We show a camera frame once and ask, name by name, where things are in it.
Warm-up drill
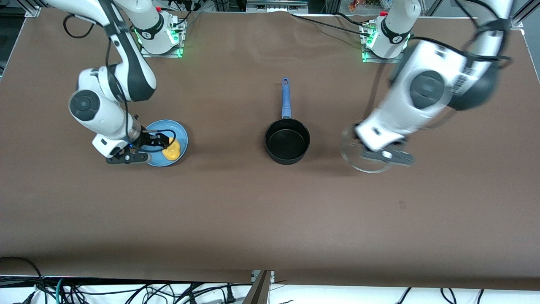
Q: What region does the yellow potato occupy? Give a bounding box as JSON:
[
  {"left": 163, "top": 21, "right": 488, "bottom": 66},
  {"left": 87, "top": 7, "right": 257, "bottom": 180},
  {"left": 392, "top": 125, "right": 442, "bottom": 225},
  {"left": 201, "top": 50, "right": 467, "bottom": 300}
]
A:
[{"left": 162, "top": 138, "right": 181, "bottom": 161}]

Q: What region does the glass lid with blue knob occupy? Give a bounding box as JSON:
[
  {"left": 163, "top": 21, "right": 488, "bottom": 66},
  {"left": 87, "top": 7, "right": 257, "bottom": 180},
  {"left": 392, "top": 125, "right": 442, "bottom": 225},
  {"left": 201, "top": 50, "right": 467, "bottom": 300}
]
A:
[{"left": 340, "top": 125, "right": 397, "bottom": 174}]

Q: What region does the blue round plate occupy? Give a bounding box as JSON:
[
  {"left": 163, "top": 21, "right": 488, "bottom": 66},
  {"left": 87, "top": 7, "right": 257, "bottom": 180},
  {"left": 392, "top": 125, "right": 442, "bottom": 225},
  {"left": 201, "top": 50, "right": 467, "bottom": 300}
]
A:
[{"left": 141, "top": 119, "right": 189, "bottom": 167}]

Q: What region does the brown table cloth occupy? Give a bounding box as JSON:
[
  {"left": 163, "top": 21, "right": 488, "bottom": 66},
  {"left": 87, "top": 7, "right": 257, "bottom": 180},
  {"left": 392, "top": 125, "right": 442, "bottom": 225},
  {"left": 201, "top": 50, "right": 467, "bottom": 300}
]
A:
[{"left": 0, "top": 8, "right": 540, "bottom": 290}]

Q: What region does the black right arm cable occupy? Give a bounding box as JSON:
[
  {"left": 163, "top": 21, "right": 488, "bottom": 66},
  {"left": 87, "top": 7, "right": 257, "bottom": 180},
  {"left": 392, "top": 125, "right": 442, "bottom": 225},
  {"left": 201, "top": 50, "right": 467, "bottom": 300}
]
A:
[{"left": 63, "top": 0, "right": 132, "bottom": 141}]

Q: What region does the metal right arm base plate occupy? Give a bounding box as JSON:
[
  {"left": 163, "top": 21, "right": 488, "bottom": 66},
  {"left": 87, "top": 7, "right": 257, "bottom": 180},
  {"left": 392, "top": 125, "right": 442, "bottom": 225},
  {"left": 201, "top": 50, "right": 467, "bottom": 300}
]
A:
[{"left": 139, "top": 17, "right": 185, "bottom": 58}]

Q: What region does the black pot with blue handle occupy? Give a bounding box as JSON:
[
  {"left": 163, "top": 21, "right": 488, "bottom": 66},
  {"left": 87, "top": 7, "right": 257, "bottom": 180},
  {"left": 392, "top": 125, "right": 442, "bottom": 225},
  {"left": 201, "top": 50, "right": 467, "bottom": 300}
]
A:
[{"left": 265, "top": 77, "right": 311, "bottom": 165}]

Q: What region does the black looped floor cable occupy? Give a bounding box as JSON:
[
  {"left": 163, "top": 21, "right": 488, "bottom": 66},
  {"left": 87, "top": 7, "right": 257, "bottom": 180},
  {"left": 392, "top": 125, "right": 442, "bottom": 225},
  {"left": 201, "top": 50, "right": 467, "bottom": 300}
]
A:
[{"left": 0, "top": 256, "right": 47, "bottom": 304}]

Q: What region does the black cable to arm base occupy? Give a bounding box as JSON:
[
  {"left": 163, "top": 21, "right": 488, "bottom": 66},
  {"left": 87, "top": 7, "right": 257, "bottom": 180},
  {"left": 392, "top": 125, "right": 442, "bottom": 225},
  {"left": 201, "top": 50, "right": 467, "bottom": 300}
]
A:
[{"left": 291, "top": 12, "right": 372, "bottom": 38}]

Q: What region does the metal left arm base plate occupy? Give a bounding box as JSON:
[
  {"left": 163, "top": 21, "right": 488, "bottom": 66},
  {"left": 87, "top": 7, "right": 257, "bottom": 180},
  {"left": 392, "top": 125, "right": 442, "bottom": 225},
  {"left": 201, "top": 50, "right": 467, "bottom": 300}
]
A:
[{"left": 361, "top": 23, "right": 406, "bottom": 64}]

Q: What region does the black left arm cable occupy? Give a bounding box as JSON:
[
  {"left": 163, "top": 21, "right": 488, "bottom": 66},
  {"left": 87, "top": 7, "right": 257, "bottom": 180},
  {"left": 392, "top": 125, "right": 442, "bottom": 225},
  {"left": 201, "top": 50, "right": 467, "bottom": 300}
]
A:
[{"left": 454, "top": 0, "right": 513, "bottom": 64}]

